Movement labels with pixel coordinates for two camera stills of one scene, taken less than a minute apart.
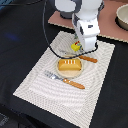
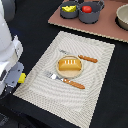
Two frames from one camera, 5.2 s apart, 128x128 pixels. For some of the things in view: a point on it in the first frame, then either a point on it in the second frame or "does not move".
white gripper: x=87 y=29 → x=9 y=77
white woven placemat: x=65 y=100 does not move
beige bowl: x=121 y=18 does not move
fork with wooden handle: x=72 y=83 does not move
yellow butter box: x=75 y=46 → x=22 y=77
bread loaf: x=69 y=64 does not move
